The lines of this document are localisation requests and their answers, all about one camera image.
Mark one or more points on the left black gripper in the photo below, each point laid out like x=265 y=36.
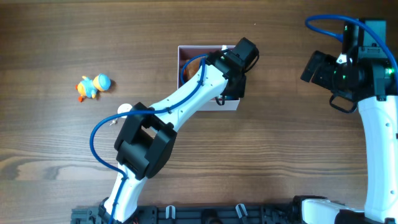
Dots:
x=237 y=91

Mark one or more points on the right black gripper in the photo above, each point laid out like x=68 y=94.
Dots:
x=310 y=68

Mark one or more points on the brown plush toy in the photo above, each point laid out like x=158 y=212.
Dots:
x=191 y=69

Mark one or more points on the white pink-lined cardboard box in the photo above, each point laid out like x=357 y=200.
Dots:
x=186 y=52

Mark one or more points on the wooden pig rattle drum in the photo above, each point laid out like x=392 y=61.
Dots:
x=123 y=108

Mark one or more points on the blue orange duck toy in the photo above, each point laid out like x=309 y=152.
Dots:
x=88 y=88

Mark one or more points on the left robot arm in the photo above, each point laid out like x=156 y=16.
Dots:
x=147 y=137

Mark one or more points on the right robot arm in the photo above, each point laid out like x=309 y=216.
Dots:
x=365 y=73

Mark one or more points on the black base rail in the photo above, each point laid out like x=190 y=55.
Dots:
x=239 y=213

